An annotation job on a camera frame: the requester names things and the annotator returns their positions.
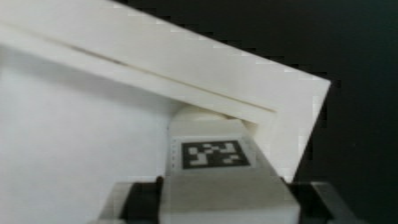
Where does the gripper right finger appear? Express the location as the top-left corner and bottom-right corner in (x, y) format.
(287, 182), (367, 224)

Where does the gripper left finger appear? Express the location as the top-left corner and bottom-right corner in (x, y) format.
(87, 176), (163, 224)

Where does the white table leg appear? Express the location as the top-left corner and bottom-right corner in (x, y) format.
(159, 106), (300, 224)

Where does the white square tabletop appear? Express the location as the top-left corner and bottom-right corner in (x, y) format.
(0, 45), (184, 224)

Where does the white L-shaped fence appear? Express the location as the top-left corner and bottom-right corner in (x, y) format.
(0, 0), (330, 180)

